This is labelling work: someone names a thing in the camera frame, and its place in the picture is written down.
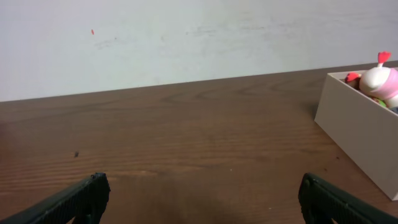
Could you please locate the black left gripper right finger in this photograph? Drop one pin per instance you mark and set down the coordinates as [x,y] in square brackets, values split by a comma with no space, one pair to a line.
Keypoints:
[324,203]

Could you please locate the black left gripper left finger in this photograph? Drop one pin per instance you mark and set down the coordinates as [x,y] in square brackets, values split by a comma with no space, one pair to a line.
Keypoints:
[83,202]

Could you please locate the green numbered ball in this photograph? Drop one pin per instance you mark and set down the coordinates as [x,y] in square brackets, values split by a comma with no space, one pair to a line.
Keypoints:
[380,102]

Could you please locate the pink white plush toy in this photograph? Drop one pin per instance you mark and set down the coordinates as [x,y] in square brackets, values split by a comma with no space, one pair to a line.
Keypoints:
[379,82]

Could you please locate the yellow grey toy truck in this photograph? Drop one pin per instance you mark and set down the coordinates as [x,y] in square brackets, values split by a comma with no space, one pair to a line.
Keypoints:
[395,109]

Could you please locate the white cardboard box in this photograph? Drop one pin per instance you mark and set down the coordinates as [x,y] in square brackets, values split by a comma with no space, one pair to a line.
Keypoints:
[363,129]

